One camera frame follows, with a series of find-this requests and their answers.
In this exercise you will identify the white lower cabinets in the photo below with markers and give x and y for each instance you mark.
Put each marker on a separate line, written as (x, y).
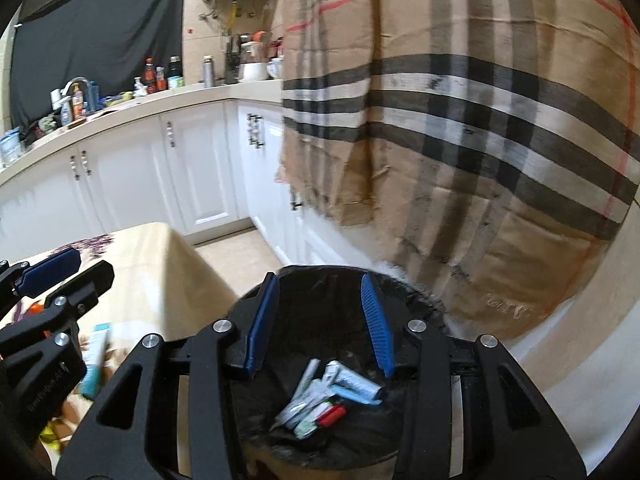
(204, 170)

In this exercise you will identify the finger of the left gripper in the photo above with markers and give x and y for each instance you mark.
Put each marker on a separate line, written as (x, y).
(49, 272)

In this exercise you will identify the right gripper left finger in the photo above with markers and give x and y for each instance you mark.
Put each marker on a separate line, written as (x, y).
(131, 430)

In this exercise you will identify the chrome kitchen faucet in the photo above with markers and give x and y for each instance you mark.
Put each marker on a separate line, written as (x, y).
(84, 96)

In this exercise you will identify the white blender jug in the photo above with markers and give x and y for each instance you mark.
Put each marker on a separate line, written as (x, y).
(253, 64)

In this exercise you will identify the plaid beige curtain cloth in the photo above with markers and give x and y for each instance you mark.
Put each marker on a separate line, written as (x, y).
(493, 145)

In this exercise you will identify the green white wrapper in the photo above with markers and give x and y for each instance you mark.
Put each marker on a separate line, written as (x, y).
(309, 423)

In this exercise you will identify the red black bottle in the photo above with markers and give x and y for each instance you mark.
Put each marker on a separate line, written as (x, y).
(331, 416)

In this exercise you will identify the black trash bin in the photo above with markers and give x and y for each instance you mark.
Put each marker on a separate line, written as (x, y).
(320, 317)

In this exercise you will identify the floral tablecloth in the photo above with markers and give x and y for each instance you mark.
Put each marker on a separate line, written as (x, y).
(161, 285)

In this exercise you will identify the steel thermos bottle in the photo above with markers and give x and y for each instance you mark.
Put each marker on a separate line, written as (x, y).
(208, 71)

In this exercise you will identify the black window curtain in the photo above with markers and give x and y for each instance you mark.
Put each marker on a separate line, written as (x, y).
(104, 41)

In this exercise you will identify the teal white tube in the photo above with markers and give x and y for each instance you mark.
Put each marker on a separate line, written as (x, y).
(94, 356)

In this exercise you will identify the yellow snack wrapper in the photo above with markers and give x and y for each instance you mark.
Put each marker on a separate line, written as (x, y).
(49, 435)

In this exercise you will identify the blue stick packet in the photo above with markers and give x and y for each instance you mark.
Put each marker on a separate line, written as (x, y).
(353, 396)

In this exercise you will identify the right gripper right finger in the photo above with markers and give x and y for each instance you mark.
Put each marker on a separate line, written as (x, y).
(509, 431)

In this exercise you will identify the white tube wrapper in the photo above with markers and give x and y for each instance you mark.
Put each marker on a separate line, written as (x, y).
(339, 375)

